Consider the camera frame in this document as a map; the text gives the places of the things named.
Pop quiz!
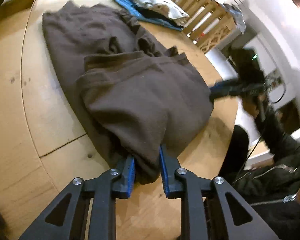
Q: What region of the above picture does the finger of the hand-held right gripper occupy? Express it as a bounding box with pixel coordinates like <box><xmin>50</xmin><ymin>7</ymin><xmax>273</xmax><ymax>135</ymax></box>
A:
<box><xmin>209</xmin><ymin>79</ymin><xmax>243</xmax><ymax>100</ymax></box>

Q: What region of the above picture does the person's right forearm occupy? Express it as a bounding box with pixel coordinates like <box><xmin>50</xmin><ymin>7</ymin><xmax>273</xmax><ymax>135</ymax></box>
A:
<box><xmin>255</xmin><ymin>102</ymin><xmax>300</xmax><ymax>155</ymax></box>

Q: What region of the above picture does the person's right leg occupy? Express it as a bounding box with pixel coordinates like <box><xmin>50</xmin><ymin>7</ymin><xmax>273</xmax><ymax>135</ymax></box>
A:
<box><xmin>219</xmin><ymin>124</ymin><xmax>250</xmax><ymax>183</ymax></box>

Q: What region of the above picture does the person's right hand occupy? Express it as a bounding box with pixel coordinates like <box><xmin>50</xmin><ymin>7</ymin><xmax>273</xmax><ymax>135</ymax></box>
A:
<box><xmin>241</xmin><ymin>94</ymin><xmax>262</xmax><ymax>119</ymax></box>

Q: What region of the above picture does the person's dark jacket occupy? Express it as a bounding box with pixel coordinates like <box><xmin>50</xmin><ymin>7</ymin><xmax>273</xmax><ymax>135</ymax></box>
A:
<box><xmin>230</xmin><ymin>140</ymin><xmax>300</xmax><ymax>240</ymax></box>

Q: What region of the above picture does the brown long-sleeve shirt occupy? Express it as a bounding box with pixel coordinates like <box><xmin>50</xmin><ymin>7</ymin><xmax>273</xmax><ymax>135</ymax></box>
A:
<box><xmin>41</xmin><ymin>1</ymin><xmax>215</xmax><ymax>185</ymax></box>

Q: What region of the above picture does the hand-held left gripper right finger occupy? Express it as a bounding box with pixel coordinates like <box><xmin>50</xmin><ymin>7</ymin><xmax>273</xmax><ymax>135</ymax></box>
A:
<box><xmin>159</xmin><ymin>145</ymin><xmax>280</xmax><ymax>240</ymax></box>

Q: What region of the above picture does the grey plastic bag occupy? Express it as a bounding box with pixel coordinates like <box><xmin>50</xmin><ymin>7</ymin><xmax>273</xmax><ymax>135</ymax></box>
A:
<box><xmin>202</xmin><ymin>0</ymin><xmax>248</xmax><ymax>34</ymax></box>

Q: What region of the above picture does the black folded garment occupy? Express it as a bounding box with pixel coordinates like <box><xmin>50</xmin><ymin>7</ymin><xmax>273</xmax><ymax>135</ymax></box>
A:
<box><xmin>119</xmin><ymin>0</ymin><xmax>185</xmax><ymax>28</ymax></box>

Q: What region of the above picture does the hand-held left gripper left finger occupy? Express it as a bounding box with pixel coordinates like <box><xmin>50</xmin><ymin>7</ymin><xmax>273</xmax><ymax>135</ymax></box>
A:
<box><xmin>19</xmin><ymin>155</ymin><xmax>136</xmax><ymax>240</ymax></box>

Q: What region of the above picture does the blue folded garment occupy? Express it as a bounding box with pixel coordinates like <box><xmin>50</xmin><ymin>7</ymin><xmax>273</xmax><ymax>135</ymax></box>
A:
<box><xmin>112</xmin><ymin>0</ymin><xmax>183</xmax><ymax>32</ymax></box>

